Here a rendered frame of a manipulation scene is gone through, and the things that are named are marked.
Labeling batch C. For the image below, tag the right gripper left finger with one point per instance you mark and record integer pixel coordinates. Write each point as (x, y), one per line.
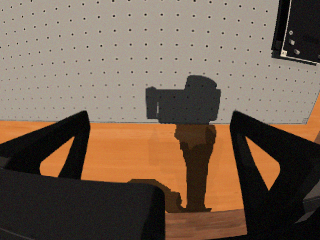
(25, 153)

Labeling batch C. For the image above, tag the white perforated base plate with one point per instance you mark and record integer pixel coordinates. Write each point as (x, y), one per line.
(149, 62)

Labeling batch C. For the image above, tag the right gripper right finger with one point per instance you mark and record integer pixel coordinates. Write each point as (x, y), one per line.
(298, 180)

